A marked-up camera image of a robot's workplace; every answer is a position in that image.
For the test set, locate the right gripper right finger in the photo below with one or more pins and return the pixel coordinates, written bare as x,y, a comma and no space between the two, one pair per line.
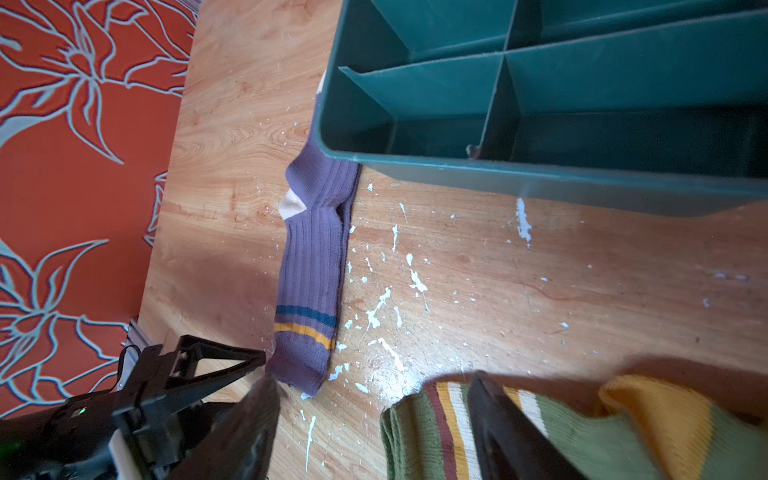
507,443

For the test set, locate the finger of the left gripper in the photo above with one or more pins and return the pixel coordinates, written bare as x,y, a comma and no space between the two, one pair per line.
192,366

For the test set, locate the purple sock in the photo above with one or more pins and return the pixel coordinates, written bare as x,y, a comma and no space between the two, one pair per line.
316,211

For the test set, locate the green striped sock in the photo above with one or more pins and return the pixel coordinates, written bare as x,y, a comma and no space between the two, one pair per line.
642,428

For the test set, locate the green divided plastic tray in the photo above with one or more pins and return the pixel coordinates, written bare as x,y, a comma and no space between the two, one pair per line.
656,107

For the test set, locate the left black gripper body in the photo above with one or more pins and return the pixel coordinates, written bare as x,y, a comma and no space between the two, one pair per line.
70,441

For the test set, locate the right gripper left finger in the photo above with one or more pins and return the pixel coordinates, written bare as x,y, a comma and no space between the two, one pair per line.
241,446

